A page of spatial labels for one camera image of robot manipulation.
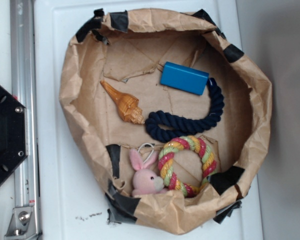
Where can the brown paper bin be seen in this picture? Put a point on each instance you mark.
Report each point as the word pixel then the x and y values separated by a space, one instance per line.
pixel 210 146

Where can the blue rectangular block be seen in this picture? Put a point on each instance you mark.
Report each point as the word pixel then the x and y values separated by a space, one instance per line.
pixel 184 78

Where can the aluminium extrusion rail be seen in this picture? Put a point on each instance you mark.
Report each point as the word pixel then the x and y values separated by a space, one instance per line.
pixel 23 80

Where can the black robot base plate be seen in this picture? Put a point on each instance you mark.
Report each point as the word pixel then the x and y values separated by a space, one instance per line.
pixel 13 148

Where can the pink plush bunny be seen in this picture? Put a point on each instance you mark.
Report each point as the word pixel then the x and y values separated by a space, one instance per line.
pixel 145 181

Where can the orange spiral seashell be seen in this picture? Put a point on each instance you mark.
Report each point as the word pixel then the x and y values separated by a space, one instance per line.
pixel 127 105

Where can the metal corner bracket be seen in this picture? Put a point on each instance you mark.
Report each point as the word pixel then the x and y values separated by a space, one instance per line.
pixel 22 225

